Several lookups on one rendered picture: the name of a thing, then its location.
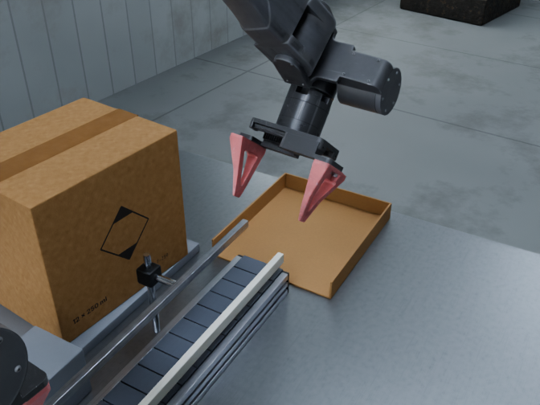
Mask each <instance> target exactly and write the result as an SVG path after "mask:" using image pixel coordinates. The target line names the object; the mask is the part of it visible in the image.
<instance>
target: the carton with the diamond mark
mask: <svg viewBox="0 0 540 405"><path fill-rule="evenodd" d="M146 252H148V253H150V256H151V262H153V263H155V264H159V265H160V266H161V270H162V273H163V272H164V271H166V270H167V269H168V268H170V267H171V266H173V265H174V264H176V263H177V262H178V261H179V260H180V259H182V258H183V257H184V256H186V255H187V254H188V250H187V241H186V224H185V215H184V206H183V197H182V180H181V170H180V161H179V152H178V135H177V130H176V129H172V128H170V127H167V126H164V125H160V124H158V123H156V122H153V121H149V120H146V119H144V118H142V117H139V116H138V115H136V114H134V113H131V112H127V111H125V110H122V109H116V108H113V107H110V106H107V105H105V104H101V103H99V102H96V101H94V100H89V99H87V98H84V97H83V98H81V99H78V100H76V101H73V102H71V103H69V104H66V105H64V106H62V107H60V108H57V109H54V110H52V111H50V112H47V113H45V114H43V115H41V116H38V117H36V118H33V119H31V120H29V121H26V122H23V123H22V124H20V125H16V126H14V127H12V128H10V129H7V130H5V131H2V132H0V304H1V305H3V306H4V307H6V308H7V309H9V310H10V311H11V312H13V313H15V314H17V315H18V316H20V317H21V318H22V319H24V320H25V321H27V322H29V323H30V324H32V325H33V326H38V327H39V328H41V329H44V330H46V331H47V332H49V333H52V334H54V335H55V336H57V337H59V338H62V339H63V340H65V341H67V342H71V341H72V340H74V339H75V338H77V337H78V336H79V335H81V334H82V333H83V332H84V331H85V330H87V329H88V328H90V327H91V326H92V325H94V324H95V323H97V322H98V321H99V320H100V319H102V318H103V317H105V316H106V315H107V314H109V313H110V312H112V311H113V310H114V309H115V308H116V307H118V306H119V305H121V304H122V303H123V302H125V301H126V300H128V299H129V298H130V297H131V296H132V295H134V294H135V293H137V292H138V291H139V290H141V289H142V288H144V287H145V286H144V285H143V284H139V283H138V282H137V272H136V270H137V268H138V267H140V266H141V265H142V264H143V263H144V260H143V254H144V253H146Z"/></svg>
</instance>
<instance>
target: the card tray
mask: <svg viewBox="0 0 540 405"><path fill-rule="evenodd" d="M307 182H308V179H307V178H302V177H299V176H296V175H293V174H288V173H284V174H283V175H282V176H281V177H279V178H278V179H277V180H276V181H275V182H274V183H273V184H272V185H271V186H270V187H269V188H268V189H267V190H266V191H265V192H264V193H263V194H261V195H260V196H259V197H258V198H257V199H256V200H255V201H254V202H252V203H251V204H250V205H249V206H248V207H247V208H246V209H245V210H244V211H242V212H241V213H240V214H239V215H238V216H237V217H236V218H235V219H233V220H232V221H231V222H230V223H229V224H228V225H227V226H226V227H225V228H224V229H222V230H221V232H220V233H218V234H217V235H216V236H215V237H214V238H213V239H212V247H214V246H215V245H216V244H217V243H218V242H219V241H220V240H221V239H222V238H223V237H224V236H225V235H226V234H227V233H228V232H229V231H230V230H231V229H232V228H233V227H234V226H235V225H237V224H238V223H239V222H240V221H241V220H242V219H246V220H248V228H247V229H246V230H245V231H243V232H242V233H241V234H240V235H239V236H238V237H237V238H236V239H235V240H234V241H233V242H232V243H231V244H230V245H229V246H228V247H227V248H226V249H225V250H223V251H222V252H221V253H220V254H219V255H218V256H217V257H219V258H220V259H223V260H226V261H229V262H231V261H232V260H233V259H234V258H235V257H236V256H237V255H242V256H248V257H251V258H253V259H255V260H259V261H262V262H264V263H266V264H268V262H269V261H270V260H271V259H272V258H273V257H274V256H275V255H276V254H277V252H280V253H283V254H284V263H283V264H282V265H281V266H280V268H282V269H283V271H286V272H289V284H291V285H294V286H297V287H298V288H302V289H304V290H307V291H310V292H311V293H316V294H317V295H320V296H323V297H326V298H329V299H332V297H333V295H334V294H335V293H336V291H337V290H338V289H339V288H340V286H341V285H342V283H343V282H344V281H345V279H346V277H347V276H348V275H349V274H350V273H351V271H352V270H353V268H354V267H355V265H356V264H357V263H358V261H359V260H360V259H361V258H362V256H363V255H364V253H365V252H366V250H367V249H368V247H369V246H370V245H371V244H372V242H373V241H374V239H375V238H376V237H377V235H378V234H379V232H380V231H381V230H382V229H383V227H384V226H385V225H386V223H387V221H388V220H389V219H390V216H391V204H392V203H391V202H386V201H383V200H380V199H376V198H371V197H369V196H365V195H363V194H358V193H354V192H352V191H348V190H343V189H341V188H338V187H337V188H336V189H335V190H334V191H333V192H331V193H330V194H329V195H328V196H327V197H326V198H325V199H323V200H322V201H321V202H320V203H319V205H318V206H317V207H316V209H315V210H314V211H313V213H312V214H311V215H310V216H309V217H308V218H307V219H306V221H305V222H304V223H302V222H301V221H299V220H298V218H299V214H300V209H301V204H302V200H303V198H304V194H305V189H306V186H307Z"/></svg>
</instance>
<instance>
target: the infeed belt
mask: <svg viewBox="0 0 540 405"><path fill-rule="evenodd" d="M266 265H267V264H266V263H264V262H262V261H259V260H255V259H253V258H251V257H248V256H243V257H242V258H241V259H240V260H239V261H238V262H237V263H236V264H235V265H234V267H232V268H231V269H230V270H229V271H228V272H227V273H226V274H225V275H224V276H223V277H222V279H220V280H219V281H218V282H217V283H216V284H215V285H214V287H213V288H212V289H211V290H210V291H209V292H208V293H207V294H206V295H205V296H204V297H203V298H202V299H201V300H200V301H199V302H198V303H197V304H196V305H195V306H194V307H193V308H192V309H191V310H190V311H189V312H188V313H187V314H186V315H185V316H184V317H183V318H182V319H181V320H180V321H179V322H178V323H177V324H176V325H175V326H174V327H173V328H172V329H171V330H170V331H169V333H167V334H166V335H165V336H164V337H163V338H162V339H161V340H160V341H159V342H158V343H157V344H156V345H155V346H154V348H152V350H151V351H150V352H149V353H148V354H147V355H146V356H145V357H144V358H143V359H142V360H141V361H140V362H139V363H138V364H137V365H136V366H135V367H134V368H133V369H132V370H131V371H130V372H129V373H128V374H127V375H126V376H125V377H124V378H123V379H122V380H121V382H119V383H118V384H117V385H116V386H115V387H114V388H113V389H112V390H111V391H110V392H109V393H108V394H107V395H106V396H105V397H104V398H103V400H101V401H100V402H99V403H98V404H97V405H138V404H139V403H140V402H141V401H142V400H143V398H144V397H146V396H147V394H148V393H149V392H150V391H151V390H152V389H153V388H154V387H155V386H156V385H157V384H158V383H159V381H160V380H161V379H162V378H163V377H164V376H165V375H166V374H167V373H168V371H169V370H170V369H171V368H172V367H173V366H174V365H175V364H176V363H177V361H178V360H179V359H180V358H181V357H182V356H183V355H184V354H185V353H186V352H187V351H188V349H189V348H191V347H192V345H193V344H194V343H195V342H196V341H197V340H198V339H199V338H200V337H201V336H202V335H203V334H204V332H205V331H206V330H207V329H208V328H209V327H210V326H211V325H212V324H213V323H214V321H215V320H216V319H217V318H218V317H219V316H220V315H221V314H222V313H223V311H224V310H225V309H226V308H227V307H228V306H229V305H230V304H231V303H232V301H233V300H234V299H235V298H236V297H237V296H238V295H239V294H240V293H241V292H242V291H243V290H244V289H245V288H246V287H247V286H248V285H249V284H250V282H251V281H252V280H253V279H254V278H255V277H256V276H257V275H258V274H259V273H260V271H261V270H262V269H263V268H264V267H265V266H266ZM282 271H283V269H282V268H278V269H277V270H276V271H275V272H274V273H273V275H272V276H271V277H270V278H269V279H268V281H267V282H266V283H265V284H264V285H263V286H262V287H261V289H260V290H259V291H258V292H257V293H256V294H255V296H254V297H253V298H252V299H251V300H250V301H249V302H248V303H247V304H246V305H245V306H244V307H243V308H242V310H241V311H240V312H239V313H238V314H237V315H236V316H235V318H234V319H233V320H232V321H231V322H230V323H229V325H228V326H227V327H226V328H225V329H224V330H223V332H222V333H221V334H220V335H219V336H218V337H217V338H216V339H215V340H214V341H213V342H212V343H211V345H210V346H209V347H208V348H207V349H206V350H205V351H204V353H203V354H202V355H201V356H200V357H199V358H198V360H197V361H196V362H195V363H194V364H193V365H192V366H191V368H190V369H189V370H188V371H187V372H186V373H185V374H184V375H183V376H182V377H181V378H180V379H179V380H178V382H177V383H176V384H175V385H174V386H173V387H172V389H171V390H170V391H169V392H168V393H167V394H166V396H165V397H164V398H163V399H162V400H161V401H160V403H159V404H158V405H166V404H167V403H168V402H169V401H170V400H171V399H172V398H173V397H174V396H175V395H176V393H177V392H178V391H179V390H180V389H181V388H182V386H183V385H184V384H185V383H186V381H187V380H188V379H189V378H190V377H191V376H192V374H193V373H194V372H195V371H196V370H197V369H198V368H199V367H200V366H201V365H202V364H203V362H204V361H205V360H206V359H207V358H208V357H209V355H210V354H211V353H212V352H213V351H214V350H215V348H216V347H217V346H218V345H219V343H220V342H221V341H222V340H223V339H224V338H225V337H226V336H227V335H228V334H229V333H230V332H231V330H232V329H233V328H234V327H235V326H236V324H237V323H238V322H239V321H240V320H241V319H242V317H243V316H244V315H245V314H246V313H247V312H248V310H249V309H250V308H251V307H252V306H253V305H254V304H255V303H256V302H257V301H258V299H259V298H260V297H261V296H262V295H263V294H264V292H265V291H266V290H267V289H268V288H269V286H270V285H271V284H272V283H273V282H274V281H275V279H276V278H277V277H278V276H279V275H280V274H281V273H282Z"/></svg>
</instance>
